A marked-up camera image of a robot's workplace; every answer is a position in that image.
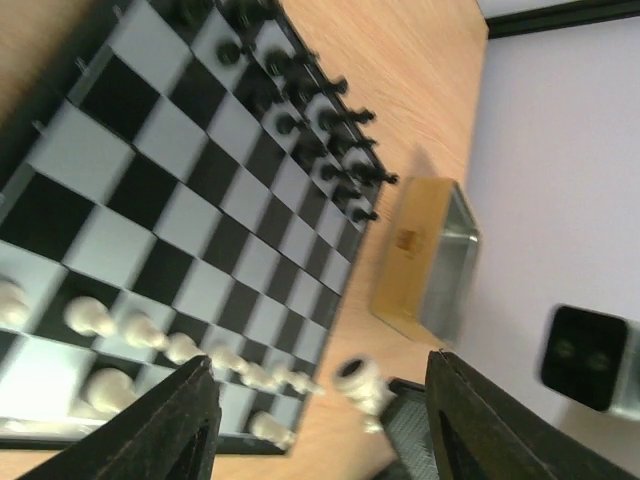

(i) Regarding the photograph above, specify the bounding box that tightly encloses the black white chessboard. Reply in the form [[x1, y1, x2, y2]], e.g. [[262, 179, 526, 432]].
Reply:
[[1, 1, 397, 456]]

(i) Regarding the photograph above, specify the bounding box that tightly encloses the white pawn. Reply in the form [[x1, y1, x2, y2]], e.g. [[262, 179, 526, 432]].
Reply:
[[0, 280, 31, 327], [63, 296, 117, 337]]

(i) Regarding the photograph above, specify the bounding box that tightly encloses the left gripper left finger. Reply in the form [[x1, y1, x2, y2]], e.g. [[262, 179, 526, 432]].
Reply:
[[22, 356, 222, 480]]

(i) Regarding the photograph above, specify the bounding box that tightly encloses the white pawn on board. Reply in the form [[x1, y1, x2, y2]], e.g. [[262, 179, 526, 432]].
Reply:
[[0, 280, 31, 327]]

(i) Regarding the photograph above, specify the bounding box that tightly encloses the white chess piece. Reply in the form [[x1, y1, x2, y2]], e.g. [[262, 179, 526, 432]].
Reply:
[[80, 368, 138, 414]]

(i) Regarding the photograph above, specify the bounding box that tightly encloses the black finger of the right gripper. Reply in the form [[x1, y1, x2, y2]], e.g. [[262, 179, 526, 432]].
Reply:
[[379, 378, 439, 480]]

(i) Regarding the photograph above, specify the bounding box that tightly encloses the right metal tray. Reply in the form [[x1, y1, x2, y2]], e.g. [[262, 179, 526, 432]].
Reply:
[[370, 177, 481, 346]]

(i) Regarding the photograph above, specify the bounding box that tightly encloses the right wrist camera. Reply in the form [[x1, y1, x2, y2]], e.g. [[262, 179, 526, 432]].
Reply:
[[539, 304, 639, 421]]

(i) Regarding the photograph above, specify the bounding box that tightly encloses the eleventh white piece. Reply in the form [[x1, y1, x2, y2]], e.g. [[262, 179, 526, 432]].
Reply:
[[332, 355, 395, 434]]

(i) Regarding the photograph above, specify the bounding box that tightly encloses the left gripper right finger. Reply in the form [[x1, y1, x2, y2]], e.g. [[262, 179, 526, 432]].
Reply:
[[425, 350, 634, 480]]

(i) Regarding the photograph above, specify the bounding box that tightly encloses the black metal frame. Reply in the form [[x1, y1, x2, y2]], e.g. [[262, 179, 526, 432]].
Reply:
[[485, 0, 639, 40]]

